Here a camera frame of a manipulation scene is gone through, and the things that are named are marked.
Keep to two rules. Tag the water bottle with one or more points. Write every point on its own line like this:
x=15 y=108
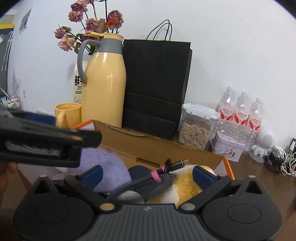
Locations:
x=226 y=105
x=241 y=109
x=255 y=115

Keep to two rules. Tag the small printed tin box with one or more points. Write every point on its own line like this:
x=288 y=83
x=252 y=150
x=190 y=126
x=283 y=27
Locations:
x=228 y=146

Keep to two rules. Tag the yellow white plush toy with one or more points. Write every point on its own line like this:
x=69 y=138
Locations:
x=170 y=188

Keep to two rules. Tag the purple drawstring cloth bag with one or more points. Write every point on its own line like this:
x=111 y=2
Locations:
x=115 y=173

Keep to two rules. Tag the dried pink rose bouquet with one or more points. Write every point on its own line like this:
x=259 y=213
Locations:
x=84 y=12

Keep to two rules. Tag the water bottle right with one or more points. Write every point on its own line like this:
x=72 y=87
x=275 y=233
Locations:
x=255 y=115

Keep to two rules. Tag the water bottle left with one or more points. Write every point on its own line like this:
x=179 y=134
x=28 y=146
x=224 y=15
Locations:
x=226 y=105

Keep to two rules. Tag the person's left hand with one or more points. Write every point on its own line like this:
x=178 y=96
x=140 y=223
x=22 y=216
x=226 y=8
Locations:
x=9 y=168

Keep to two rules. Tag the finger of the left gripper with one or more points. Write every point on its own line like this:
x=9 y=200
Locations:
x=16 y=117
x=26 y=136

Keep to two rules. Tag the yellow ceramic mug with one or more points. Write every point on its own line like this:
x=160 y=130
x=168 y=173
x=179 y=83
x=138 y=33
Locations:
x=68 y=115

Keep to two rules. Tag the navy zip pouch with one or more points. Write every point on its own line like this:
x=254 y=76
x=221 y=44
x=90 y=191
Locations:
x=140 y=175

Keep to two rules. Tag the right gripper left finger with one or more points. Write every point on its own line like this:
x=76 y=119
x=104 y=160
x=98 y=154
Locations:
x=83 y=186

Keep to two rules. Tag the yellow thermos jug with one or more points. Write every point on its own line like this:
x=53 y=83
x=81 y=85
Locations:
x=101 y=69

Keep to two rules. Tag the white milk carton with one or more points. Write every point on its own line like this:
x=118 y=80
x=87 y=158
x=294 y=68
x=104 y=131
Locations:
x=77 y=87

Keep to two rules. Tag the clear snack container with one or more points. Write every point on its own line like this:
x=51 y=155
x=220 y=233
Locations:
x=196 y=125

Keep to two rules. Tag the water bottle middle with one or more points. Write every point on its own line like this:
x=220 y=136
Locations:
x=241 y=109

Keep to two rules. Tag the red cardboard box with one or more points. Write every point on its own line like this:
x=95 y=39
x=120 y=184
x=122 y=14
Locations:
x=136 y=148

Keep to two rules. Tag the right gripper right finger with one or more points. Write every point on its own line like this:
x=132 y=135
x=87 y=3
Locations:
x=211 y=186

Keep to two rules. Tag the white robot figurine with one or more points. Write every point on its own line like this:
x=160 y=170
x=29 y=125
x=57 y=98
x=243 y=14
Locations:
x=264 y=140

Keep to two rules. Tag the black paper bag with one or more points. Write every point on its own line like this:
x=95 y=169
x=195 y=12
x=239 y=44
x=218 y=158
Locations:
x=157 y=74

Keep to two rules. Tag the wire storage rack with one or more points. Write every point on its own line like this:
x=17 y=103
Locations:
x=10 y=101

